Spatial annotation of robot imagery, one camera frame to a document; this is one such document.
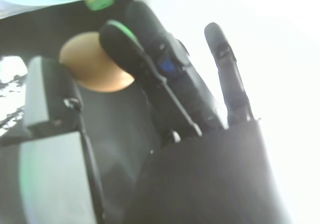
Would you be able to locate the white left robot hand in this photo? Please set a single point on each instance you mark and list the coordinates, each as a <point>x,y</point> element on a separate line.
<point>200,179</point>

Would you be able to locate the brown egg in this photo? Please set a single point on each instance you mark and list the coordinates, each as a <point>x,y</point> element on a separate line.
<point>92,64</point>

